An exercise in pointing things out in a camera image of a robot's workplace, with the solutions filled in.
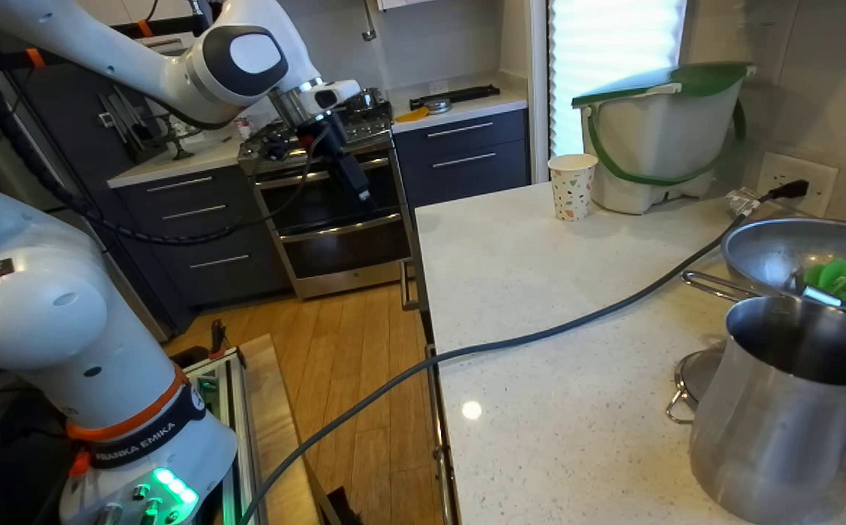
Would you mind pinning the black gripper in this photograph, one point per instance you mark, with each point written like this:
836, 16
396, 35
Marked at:
333, 136

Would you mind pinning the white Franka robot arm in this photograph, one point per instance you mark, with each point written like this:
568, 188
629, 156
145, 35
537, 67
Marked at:
34, 311

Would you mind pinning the narrow dark blue drawer cabinet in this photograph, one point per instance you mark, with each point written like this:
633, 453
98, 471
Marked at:
461, 162

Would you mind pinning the wide dark blue drawer cabinet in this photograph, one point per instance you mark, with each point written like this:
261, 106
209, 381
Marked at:
200, 243

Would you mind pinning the black countertop rack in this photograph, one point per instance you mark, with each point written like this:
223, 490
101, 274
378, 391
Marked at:
149, 127

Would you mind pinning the small pot on stove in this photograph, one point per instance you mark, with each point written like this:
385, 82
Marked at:
372, 103

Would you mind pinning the black tray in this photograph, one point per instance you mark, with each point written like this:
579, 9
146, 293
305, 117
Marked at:
461, 93

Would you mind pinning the dotted paper cup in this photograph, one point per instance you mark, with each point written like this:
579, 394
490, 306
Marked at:
572, 189

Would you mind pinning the metal and wood robot stand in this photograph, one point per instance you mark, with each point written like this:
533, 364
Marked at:
267, 426

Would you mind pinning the white window blind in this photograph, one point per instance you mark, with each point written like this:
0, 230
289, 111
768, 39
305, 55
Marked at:
616, 58

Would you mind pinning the white bin with green lid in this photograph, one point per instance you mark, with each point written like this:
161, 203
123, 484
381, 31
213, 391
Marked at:
667, 136

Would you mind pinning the metal bowl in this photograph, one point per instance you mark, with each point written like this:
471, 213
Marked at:
775, 249

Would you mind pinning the black power plug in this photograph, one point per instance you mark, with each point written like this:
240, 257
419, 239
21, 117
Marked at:
789, 189

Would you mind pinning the large metal pitcher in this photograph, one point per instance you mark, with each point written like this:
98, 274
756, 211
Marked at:
775, 426

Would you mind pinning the green item in bowl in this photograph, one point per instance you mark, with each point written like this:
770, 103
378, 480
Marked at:
840, 278

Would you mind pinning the white wall outlet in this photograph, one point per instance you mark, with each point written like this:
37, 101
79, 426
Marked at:
820, 185

